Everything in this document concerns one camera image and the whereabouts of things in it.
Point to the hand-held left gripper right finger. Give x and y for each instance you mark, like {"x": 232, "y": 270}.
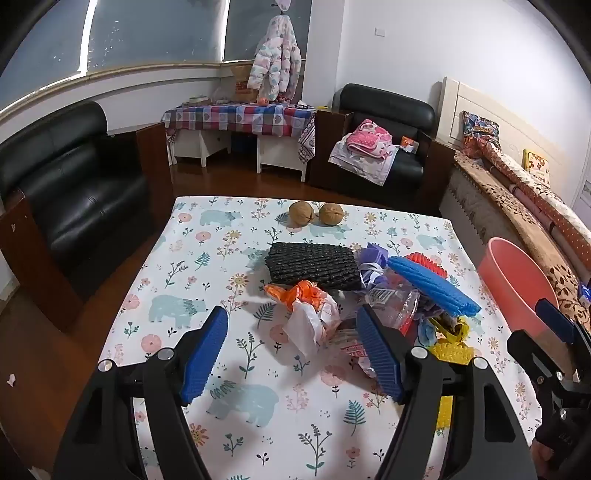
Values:
{"x": 378, "y": 355}

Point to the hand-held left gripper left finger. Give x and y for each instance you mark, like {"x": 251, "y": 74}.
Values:
{"x": 205, "y": 355}

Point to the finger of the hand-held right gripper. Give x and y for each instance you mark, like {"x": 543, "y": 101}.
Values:
{"x": 556, "y": 318}
{"x": 526, "y": 350}

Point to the clear plastic wrapper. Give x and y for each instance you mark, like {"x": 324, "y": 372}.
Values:
{"x": 392, "y": 304}

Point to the pink plastic basin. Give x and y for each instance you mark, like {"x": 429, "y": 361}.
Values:
{"x": 508, "y": 277}

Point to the yellow black wrapper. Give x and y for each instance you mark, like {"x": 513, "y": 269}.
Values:
{"x": 455, "y": 327}

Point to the blue foam net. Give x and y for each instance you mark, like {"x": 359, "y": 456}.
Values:
{"x": 429, "y": 284}

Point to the purple cloth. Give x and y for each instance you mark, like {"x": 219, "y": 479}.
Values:
{"x": 374, "y": 254}

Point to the orange plastic bag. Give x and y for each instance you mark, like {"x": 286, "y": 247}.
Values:
{"x": 288, "y": 295}

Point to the red foam net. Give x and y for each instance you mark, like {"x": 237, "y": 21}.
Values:
{"x": 427, "y": 261}

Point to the person's right hand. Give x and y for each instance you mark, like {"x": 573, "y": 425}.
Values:
{"x": 540, "y": 457}

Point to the red snack wrapper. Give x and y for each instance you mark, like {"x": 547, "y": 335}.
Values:
{"x": 351, "y": 344}

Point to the blue tissue pack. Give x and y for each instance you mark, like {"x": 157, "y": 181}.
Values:
{"x": 585, "y": 293}

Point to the yellow foam net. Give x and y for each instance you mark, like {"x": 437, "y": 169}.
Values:
{"x": 450, "y": 353}

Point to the floral tablecloth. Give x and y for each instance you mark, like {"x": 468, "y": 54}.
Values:
{"x": 221, "y": 258}

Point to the red dotted quilt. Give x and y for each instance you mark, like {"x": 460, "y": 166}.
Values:
{"x": 554, "y": 217}

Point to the brown leaf blanket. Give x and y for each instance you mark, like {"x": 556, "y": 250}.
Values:
{"x": 521, "y": 221}

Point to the black foam net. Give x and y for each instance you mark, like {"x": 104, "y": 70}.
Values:
{"x": 314, "y": 265}

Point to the white wardrobe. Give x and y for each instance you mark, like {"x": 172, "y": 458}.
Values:
{"x": 584, "y": 194}

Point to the brown walnut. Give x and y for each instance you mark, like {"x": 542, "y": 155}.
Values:
{"x": 331, "y": 214}
{"x": 301, "y": 214}

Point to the yellow floral pillow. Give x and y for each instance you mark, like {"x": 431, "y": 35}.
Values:
{"x": 535, "y": 164}

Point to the white floral cloth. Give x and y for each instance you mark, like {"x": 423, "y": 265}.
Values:
{"x": 351, "y": 161}

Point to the black leather sofa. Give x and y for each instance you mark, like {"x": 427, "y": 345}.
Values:
{"x": 83, "y": 198}

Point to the brown wooden side table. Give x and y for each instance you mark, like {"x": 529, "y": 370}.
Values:
{"x": 27, "y": 258}
{"x": 154, "y": 157}

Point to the colourful cartoon pillow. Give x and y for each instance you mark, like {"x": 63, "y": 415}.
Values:
{"x": 480, "y": 129}

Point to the white low table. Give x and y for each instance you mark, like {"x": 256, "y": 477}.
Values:
{"x": 272, "y": 154}

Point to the small orange box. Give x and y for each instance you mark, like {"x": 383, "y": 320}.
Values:
{"x": 408, "y": 144}

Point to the pink folded blanket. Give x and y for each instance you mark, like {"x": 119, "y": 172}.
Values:
{"x": 369, "y": 136}

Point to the white bed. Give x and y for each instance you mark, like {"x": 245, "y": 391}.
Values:
{"x": 480, "y": 99}

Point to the checkered tablecloth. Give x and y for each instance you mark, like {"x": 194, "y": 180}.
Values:
{"x": 231, "y": 115}

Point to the black leather armchair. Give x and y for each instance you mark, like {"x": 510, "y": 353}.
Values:
{"x": 383, "y": 104}

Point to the pink puffer jacket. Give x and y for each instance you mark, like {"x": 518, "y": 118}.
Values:
{"x": 277, "y": 60}

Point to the grey window blind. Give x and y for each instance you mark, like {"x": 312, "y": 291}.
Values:
{"x": 249, "y": 27}
{"x": 138, "y": 32}

